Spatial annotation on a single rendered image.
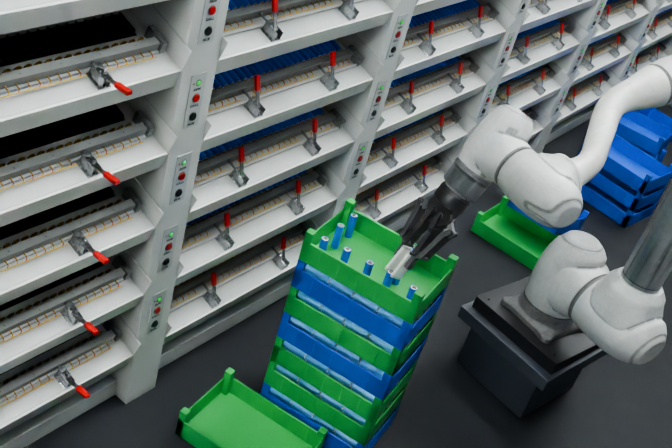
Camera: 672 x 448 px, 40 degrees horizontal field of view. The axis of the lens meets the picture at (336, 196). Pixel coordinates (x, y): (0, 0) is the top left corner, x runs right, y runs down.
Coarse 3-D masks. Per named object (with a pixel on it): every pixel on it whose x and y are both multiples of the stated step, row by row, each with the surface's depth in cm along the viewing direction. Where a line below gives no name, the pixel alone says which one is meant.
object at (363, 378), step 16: (288, 320) 221; (288, 336) 223; (304, 336) 220; (304, 352) 222; (320, 352) 220; (336, 352) 217; (416, 352) 225; (336, 368) 219; (352, 368) 216; (400, 368) 218; (368, 384) 216; (384, 384) 213
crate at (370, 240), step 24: (336, 216) 220; (360, 216) 223; (312, 240) 208; (360, 240) 223; (384, 240) 222; (312, 264) 210; (336, 264) 207; (360, 264) 215; (384, 264) 217; (432, 264) 218; (360, 288) 206; (384, 288) 202; (408, 288) 212; (432, 288) 214; (408, 312) 202
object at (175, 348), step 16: (384, 224) 309; (400, 224) 316; (272, 288) 269; (288, 288) 274; (240, 304) 260; (256, 304) 263; (208, 320) 251; (224, 320) 253; (240, 320) 261; (192, 336) 245; (208, 336) 251; (176, 352) 242
